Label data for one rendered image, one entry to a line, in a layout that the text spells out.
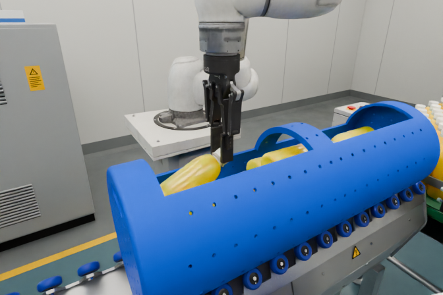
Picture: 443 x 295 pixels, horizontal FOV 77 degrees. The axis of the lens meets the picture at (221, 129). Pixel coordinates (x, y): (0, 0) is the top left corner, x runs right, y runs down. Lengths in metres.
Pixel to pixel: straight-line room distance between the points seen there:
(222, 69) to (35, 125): 1.67
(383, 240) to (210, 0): 0.82
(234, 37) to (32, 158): 1.80
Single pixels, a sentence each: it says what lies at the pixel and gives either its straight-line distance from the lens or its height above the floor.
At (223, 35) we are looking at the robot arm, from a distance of 0.53.
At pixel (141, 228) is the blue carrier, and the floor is 1.19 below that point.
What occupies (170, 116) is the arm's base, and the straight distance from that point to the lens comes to 1.22.
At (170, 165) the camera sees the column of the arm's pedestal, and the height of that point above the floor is 0.90.
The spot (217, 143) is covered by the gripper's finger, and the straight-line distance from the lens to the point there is 0.65.
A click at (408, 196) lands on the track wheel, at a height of 0.96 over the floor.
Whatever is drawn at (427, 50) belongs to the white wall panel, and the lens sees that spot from 5.50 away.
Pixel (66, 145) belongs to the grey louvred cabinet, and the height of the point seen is 0.69.
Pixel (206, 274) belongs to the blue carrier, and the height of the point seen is 1.09.
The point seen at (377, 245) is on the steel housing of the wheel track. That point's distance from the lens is 0.99.
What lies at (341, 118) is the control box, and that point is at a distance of 1.35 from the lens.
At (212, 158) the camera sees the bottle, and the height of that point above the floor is 1.19.
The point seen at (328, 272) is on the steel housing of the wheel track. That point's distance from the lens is 0.85.
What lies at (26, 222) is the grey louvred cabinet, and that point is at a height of 0.19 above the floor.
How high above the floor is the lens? 1.48
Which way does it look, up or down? 22 degrees down
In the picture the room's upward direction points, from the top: straight up
